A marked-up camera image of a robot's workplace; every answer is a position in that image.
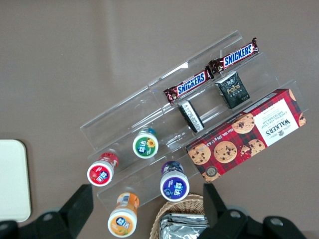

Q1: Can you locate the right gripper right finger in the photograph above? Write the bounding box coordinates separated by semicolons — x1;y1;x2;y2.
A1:
202;183;250;239

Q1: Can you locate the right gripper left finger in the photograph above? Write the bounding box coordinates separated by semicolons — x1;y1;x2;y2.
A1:
34;184;94;239

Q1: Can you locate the light tan wicker basket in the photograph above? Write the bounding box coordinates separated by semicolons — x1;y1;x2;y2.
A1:
150;194;213;239

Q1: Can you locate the cream plastic tray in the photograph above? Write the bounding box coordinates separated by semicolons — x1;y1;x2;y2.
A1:
0;139;33;223

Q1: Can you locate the stack of foil containers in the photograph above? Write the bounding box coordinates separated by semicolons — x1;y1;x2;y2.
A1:
158;212;211;239

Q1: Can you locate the purple gum bottle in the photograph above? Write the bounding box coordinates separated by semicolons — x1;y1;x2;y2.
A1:
159;160;191;202

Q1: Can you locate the red gum bottle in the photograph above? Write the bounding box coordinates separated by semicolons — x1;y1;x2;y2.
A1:
86;151;120;187

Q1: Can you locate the orange gum bottle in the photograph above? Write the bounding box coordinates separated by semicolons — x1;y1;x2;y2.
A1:
107;192;141;238

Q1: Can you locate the red Walker's cookie box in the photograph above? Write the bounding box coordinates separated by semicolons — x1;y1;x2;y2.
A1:
185;88;308;184

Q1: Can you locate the green gum bottle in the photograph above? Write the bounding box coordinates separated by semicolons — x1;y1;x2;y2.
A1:
132;127;160;159

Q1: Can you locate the black tissue pack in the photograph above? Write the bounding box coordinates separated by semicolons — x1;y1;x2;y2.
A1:
177;99;206;134
214;70;251;110

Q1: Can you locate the clear acrylic stepped shelf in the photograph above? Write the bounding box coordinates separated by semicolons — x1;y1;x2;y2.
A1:
79;29;310;208

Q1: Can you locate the Snickers chocolate bar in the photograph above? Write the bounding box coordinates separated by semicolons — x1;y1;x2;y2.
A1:
207;37;260;74
162;67;215;104

